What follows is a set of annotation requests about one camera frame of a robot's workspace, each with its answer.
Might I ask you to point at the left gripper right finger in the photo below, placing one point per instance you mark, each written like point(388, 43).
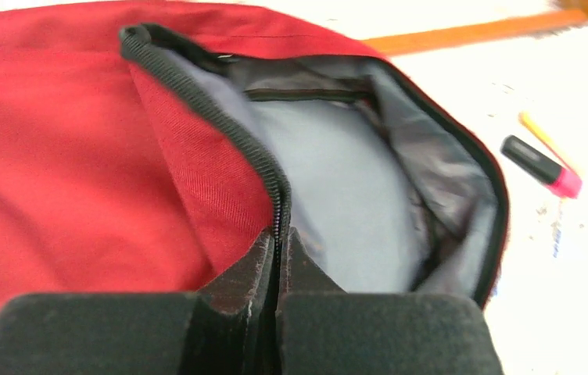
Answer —
point(324, 330)

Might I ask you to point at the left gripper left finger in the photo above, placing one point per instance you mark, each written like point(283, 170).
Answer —
point(220, 329)

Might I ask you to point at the red student backpack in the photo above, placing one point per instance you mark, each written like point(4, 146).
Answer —
point(144, 147)

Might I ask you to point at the pink black highlighter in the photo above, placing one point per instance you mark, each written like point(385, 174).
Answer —
point(558, 179)

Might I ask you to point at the yellow highlighter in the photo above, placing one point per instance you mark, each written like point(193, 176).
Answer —
point(541, 135)

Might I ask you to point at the orange wooden shelf rack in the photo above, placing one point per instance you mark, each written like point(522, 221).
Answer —
point(570, 14)

